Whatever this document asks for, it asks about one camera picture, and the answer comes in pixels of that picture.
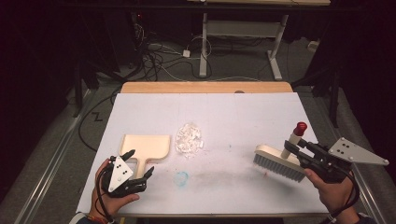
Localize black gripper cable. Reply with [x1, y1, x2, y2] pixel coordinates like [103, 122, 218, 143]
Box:
[94, 163, 115, 224]
[326, 169, 361, 220]

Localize tangle of black floor cables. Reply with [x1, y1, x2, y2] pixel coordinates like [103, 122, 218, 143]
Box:
[130, 12, 216, 82]

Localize white desk frame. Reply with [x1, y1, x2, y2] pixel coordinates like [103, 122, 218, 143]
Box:
[186, 0, 332, 81]

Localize cream plastic dustpan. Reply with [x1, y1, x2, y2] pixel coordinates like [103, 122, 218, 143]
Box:
[119, 133, 172, 180]

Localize long black floor cable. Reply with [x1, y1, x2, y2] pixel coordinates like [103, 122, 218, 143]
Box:
[77, 88, 123, 153]

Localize pile of white paper scraps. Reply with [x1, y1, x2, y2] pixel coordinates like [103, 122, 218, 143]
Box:
[174, 122, 205, 159]

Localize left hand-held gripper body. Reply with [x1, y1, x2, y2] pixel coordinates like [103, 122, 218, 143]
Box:
[101, 155, 148, 199]

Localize person's left hand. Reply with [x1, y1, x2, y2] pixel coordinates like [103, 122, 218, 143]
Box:
[89, 158, 141, 219]

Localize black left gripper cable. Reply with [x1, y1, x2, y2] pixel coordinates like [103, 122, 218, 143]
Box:
[94, 163, 115, 224]

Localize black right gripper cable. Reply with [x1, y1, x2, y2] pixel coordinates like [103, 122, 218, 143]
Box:
[326, 169, 361, 220]

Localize white brush with red cap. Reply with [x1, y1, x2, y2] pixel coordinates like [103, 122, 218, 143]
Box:
[252, 121, 309, 184]

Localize black metal stand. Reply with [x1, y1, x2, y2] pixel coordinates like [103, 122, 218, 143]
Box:
[292, 62, 344, 129]
[64, 55, 94, 119]

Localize white floor cable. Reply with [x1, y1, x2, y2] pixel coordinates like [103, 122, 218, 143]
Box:
[148, 41, 262, 83]

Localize white table sheet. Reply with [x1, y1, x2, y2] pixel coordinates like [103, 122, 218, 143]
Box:
[76, 91, 330, 217]

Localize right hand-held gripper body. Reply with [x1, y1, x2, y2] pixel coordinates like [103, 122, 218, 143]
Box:
[297, 137, 390, 185]

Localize person's right hand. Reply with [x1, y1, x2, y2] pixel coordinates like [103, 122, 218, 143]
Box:
[304, 167, 356, 217]

